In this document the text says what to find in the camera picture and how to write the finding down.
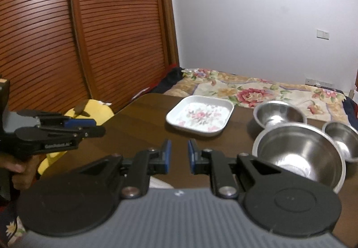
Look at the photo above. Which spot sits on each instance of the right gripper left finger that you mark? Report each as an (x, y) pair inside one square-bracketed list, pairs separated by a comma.
[(139, 169)]

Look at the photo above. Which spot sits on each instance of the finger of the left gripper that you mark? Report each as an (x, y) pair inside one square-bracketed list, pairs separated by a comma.
[(91, 132), (74, 123)]

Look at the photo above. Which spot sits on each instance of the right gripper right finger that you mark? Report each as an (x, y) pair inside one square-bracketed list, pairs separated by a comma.
[(217, 166)]

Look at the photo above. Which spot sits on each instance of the floral white tray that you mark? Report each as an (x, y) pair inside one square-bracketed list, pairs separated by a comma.
[(200, 115)]

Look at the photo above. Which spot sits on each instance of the large steel bowl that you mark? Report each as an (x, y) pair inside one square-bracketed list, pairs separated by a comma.
[(302, 149)]

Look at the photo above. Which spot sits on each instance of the small steel bowl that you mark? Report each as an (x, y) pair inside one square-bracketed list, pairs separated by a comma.
[(345, 138)]

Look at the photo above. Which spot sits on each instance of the person left hand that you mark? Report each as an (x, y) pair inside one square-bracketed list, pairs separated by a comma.
[(24, 172)]

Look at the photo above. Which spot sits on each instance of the black cloth on bed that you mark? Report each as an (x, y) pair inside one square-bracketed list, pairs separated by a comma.
[(173, 77)]

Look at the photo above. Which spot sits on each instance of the brown louvered wardrobe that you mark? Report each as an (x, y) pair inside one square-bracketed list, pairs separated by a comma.
[(58, 52)]

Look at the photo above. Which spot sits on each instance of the floral bed quilt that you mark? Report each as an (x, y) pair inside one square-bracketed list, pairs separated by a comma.
[(315, 102)]

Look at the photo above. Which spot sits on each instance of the dark blue bed sheet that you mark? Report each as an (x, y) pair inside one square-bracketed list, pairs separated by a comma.
[(350, 108)]

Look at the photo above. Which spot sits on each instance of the wall socket strip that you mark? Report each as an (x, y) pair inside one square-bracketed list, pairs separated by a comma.
[(317, 83)]

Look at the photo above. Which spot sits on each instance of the white wall switch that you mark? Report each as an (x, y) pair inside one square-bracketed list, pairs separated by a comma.
[(321, 34)]

